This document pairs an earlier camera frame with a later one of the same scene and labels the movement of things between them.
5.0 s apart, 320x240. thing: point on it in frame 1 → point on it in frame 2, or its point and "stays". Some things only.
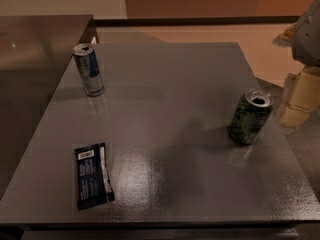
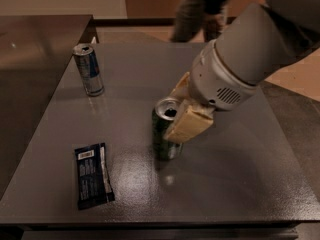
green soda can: (251, 115) → (163, 117)
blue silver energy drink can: (89, 69) stays
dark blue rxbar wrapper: (94, 185) stays
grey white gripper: (308, 37) → (216, 79)
